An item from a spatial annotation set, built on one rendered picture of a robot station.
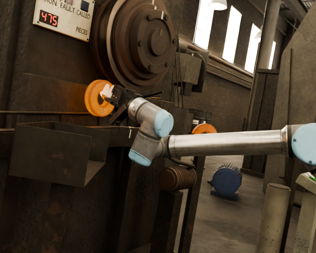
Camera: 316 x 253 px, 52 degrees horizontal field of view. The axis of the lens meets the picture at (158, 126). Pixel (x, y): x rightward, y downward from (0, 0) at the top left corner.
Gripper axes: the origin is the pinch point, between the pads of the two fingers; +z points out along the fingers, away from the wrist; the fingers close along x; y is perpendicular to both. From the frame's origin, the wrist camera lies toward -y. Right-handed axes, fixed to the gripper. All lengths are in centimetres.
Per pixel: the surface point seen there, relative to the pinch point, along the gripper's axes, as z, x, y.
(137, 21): 2.2, -7.5, 32.9
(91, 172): -36.1, 27.8, -15.2
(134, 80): -0.1, -16.3, 8.8
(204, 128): -17, -66, -5
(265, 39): 331, -872, 167
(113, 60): 3.3, -2.9, 14.3
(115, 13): 8.5, -0.1, 32.6
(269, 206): -64, -78, -28
